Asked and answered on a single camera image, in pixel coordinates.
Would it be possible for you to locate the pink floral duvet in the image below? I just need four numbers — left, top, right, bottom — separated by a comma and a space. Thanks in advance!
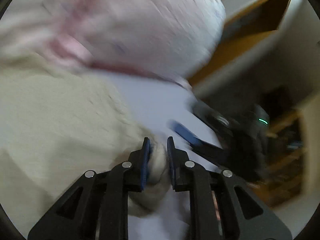
1, 0, 226, 86

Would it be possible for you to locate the white bed sheet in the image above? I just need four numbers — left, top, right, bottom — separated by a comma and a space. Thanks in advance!
0, 72, 223, 240

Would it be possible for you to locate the orange wooden headboard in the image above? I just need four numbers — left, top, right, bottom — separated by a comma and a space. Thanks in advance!
188, 0, 291, 87

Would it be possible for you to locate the beige knit sweater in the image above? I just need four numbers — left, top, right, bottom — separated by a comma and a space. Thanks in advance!
0, 52, 176, 218

